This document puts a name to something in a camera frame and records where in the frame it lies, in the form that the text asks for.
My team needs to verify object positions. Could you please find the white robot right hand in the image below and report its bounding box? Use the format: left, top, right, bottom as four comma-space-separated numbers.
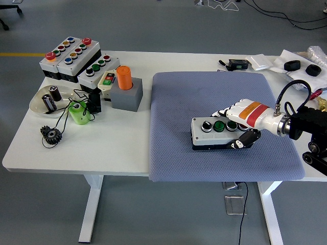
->
211, 98, 285, 150

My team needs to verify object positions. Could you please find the grey four-button control box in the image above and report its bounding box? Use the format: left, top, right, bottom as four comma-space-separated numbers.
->
78, 53, 121, 94
189, 116, 252, 151

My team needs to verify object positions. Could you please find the five-button box with e-stop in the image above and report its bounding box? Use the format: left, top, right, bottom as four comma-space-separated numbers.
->
56, 38, 102, 84
39, 36, 77, 80

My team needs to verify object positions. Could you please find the clear plastic bag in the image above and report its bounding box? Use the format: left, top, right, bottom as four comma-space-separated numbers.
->
285, 71, 307, 90

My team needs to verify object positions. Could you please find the black module box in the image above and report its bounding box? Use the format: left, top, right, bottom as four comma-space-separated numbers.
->
228, 59, 250, 71

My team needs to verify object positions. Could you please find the black plug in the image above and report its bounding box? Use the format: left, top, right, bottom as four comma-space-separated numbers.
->
218, 59, 232, 71

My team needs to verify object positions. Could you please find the white paper sheet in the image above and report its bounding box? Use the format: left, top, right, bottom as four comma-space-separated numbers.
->
270, 49, 327, 93

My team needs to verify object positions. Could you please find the metal floor socket box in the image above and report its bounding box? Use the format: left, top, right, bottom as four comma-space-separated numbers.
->
221, 181, 242, 191

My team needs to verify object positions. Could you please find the grey-blue textured mat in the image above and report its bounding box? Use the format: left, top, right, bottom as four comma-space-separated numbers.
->
148, 71, 306, 183

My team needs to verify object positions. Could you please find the bubble wrap bag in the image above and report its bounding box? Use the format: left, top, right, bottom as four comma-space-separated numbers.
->
306, 45, 327, 68

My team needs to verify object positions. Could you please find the metal floor socket plate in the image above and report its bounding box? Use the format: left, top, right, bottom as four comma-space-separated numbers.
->
224, 195, 247, 216

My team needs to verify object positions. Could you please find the white table leg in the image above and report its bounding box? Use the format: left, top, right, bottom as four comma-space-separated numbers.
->
78, 175, 104, 243
256, 181, 284, 245

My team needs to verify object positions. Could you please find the grey block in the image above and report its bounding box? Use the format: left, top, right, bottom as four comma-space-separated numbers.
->
109, 78, 144, 113

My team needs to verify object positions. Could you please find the orange cylinder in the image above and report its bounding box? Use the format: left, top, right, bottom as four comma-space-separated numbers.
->
116, 65, 133, 91

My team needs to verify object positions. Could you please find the small black device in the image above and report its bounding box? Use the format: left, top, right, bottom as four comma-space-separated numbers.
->
87, 92, 102, 114

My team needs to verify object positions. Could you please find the green cylinder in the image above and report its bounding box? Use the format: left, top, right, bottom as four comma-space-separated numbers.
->
67, 101, 91, 126

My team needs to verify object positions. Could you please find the black capacitor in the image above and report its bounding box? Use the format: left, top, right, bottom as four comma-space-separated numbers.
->
48, 86, 63, 102
41, 93, 57, 112

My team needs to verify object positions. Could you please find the black gear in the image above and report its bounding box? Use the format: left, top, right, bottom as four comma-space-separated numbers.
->
40, 125, 63, 146

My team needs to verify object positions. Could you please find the clear shallow dish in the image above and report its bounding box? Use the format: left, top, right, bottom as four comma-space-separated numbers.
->
29, 85, 77, 118

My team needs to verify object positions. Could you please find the black office chair base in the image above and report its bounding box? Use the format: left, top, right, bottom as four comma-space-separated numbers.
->
0, 0, 24, 31

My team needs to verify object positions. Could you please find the white switch plate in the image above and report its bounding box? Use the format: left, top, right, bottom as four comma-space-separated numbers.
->
245, 54, 273, 71

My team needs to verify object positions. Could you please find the black rubber ring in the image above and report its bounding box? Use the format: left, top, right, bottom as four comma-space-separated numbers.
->
284, 60, 301, 72
305, 64, 322, 77

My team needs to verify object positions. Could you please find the brass valve red handle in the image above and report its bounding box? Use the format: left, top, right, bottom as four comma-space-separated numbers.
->
309, 89, 327, 112

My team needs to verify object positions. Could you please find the long black floor cable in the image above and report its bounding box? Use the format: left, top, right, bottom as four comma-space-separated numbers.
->
242, 0, 327, 31

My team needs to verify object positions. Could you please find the white floor cable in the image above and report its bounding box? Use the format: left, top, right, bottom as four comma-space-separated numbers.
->
205, 0, 241, 12

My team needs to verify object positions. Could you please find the cream pendant switch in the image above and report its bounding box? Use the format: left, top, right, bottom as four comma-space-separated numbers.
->
97, 69, 118, 100

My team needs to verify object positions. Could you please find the thin black wire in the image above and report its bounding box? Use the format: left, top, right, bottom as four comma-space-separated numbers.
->
41, 88, 97, 149

